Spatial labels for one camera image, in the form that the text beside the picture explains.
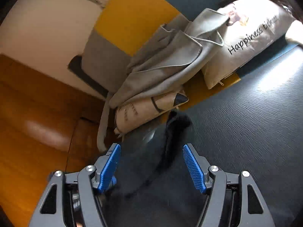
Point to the colour-block sofa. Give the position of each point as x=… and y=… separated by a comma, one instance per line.
x=132, y=11

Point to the tan sweater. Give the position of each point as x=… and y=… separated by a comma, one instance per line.
x=294, y=34

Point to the beige printed pillow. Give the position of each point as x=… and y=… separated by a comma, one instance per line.
x=142, y=112

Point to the grey lettered pillow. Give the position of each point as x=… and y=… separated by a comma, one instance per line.
x=251, y=40

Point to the black sweater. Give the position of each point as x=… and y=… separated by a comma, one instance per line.
x=174, y=132

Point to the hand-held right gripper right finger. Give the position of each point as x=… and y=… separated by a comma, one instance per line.
x=194, y=170

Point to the grey coat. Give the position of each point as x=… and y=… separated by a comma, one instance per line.
x=165, y=59

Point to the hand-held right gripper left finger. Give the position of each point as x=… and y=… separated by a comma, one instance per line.
x=110, y=167

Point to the black sofa side cushion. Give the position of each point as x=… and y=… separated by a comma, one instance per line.
x=90, y=78

